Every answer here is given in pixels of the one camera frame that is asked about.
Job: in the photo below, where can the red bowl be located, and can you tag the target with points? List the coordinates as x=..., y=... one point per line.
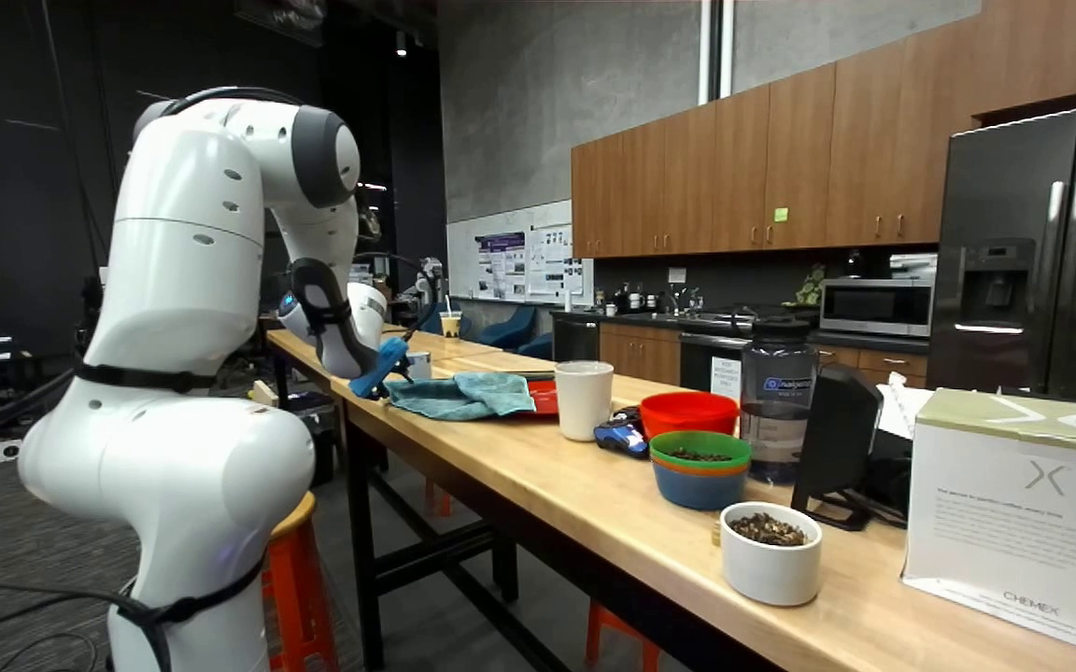
x=688, y=414

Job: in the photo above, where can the blue towel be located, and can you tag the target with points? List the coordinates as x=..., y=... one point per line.
x=466, y=396

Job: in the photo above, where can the white bowl with contents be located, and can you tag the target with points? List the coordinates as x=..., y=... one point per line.
x=772, y=553

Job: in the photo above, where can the green bowl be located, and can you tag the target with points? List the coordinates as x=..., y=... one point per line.
x=700, y=454

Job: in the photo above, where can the orange stool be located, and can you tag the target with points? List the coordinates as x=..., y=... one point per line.
x=298, y=602

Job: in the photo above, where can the white cup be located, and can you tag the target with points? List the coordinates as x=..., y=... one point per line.
x=583, y=396

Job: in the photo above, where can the wooden upper cabinets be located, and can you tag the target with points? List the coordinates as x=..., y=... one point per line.
x=843, y=154

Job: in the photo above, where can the silver microwave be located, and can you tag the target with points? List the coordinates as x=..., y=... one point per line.
x=874, y=309

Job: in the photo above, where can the stainless steel refrigerator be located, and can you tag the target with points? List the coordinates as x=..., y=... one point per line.
x=1005, y=258

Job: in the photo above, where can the dark blue small object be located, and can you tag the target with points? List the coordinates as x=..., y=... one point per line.
x=623, y=435

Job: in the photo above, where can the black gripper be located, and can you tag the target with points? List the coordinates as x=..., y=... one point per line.
x=412, y=365

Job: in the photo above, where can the red flat object under towel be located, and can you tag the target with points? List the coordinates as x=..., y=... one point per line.
x=542, y=396

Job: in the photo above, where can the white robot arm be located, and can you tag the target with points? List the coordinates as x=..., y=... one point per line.
x=138, y=430

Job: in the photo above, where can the blue bowl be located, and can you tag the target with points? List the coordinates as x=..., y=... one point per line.
x=700, y=491

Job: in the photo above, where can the black tablet stand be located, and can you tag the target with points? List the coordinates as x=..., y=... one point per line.
x=833, y=449

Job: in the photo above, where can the white cardboard box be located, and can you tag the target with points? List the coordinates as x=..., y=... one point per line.
x=991, y=505

